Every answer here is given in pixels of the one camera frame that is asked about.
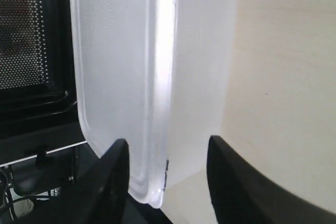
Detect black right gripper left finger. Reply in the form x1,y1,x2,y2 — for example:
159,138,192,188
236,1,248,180
18,139,130,223

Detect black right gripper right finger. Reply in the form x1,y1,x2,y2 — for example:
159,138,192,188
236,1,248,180
206,135,335,223

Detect white microwave door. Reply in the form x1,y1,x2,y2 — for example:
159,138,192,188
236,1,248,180
1,0,85,166

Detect white lidded plastic container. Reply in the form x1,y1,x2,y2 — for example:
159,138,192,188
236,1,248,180
70,0,237,208

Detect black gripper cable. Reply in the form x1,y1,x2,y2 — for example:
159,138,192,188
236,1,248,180
0,168,64,221

